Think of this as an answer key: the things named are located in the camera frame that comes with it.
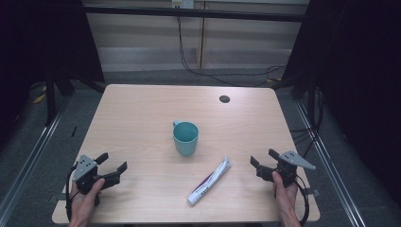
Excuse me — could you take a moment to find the metal floor rail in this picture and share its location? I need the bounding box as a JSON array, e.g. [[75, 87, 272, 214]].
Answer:
[[293, 99, 368, 227], [0, 96, 71, 223]]

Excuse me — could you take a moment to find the person's left hand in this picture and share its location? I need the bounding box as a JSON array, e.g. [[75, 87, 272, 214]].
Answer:
[[68, 178, 106, 227]]

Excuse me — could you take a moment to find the teal cup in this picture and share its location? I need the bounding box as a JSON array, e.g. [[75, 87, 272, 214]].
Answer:
[[172, 119, 201, 158]]

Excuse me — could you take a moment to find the black metal stand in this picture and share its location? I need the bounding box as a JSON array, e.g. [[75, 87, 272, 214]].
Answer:
[[44, 70, 58, 127]]

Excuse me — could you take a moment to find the black cable on floor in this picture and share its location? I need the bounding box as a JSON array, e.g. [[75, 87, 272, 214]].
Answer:
[[175, 9, 288, 88]]

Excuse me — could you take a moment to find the white toothpaste tube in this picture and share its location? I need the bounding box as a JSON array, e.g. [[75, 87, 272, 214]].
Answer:
[[186, 156, 234, 207]]

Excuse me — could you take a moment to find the yellow scrap on floor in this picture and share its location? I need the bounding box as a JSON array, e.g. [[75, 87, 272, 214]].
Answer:
[[31, 93, 47, 105]]

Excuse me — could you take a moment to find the black horizontal metal bar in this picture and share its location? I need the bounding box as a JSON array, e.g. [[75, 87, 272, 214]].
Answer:
[[82, 5, 306, 23]]

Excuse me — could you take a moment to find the white wall socket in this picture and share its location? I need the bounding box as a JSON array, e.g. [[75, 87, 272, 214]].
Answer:
[[171, 0, 195, 9]]

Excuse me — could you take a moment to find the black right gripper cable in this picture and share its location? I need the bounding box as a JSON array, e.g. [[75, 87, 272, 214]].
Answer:
[[294, 174, 312, 227]]

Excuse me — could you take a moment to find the bundle of black cables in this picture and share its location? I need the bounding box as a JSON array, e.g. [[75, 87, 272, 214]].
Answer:
[[288, 88, 327, 159]]

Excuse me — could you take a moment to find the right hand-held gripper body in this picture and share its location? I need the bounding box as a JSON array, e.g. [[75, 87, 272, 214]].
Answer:
[[255, 150, 317, 188]]

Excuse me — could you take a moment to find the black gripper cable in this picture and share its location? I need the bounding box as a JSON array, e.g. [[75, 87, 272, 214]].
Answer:
[[64, 164, 80, 222], [294, 174, 312, 227]]

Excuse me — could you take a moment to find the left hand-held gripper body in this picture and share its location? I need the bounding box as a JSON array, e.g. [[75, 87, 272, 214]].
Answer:
[[72, 154, 122, 196]]

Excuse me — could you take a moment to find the person's right hand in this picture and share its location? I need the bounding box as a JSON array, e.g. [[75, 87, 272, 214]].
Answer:
[[271, 170, 302, 227]]

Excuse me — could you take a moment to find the dark curtain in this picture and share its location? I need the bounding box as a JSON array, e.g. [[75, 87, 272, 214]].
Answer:
[[281, 0, 401, 207], [0, 0, 106, 149]]

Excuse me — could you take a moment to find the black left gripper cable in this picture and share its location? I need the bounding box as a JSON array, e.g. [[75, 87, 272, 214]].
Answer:
[[64, 164, 80, 222]]

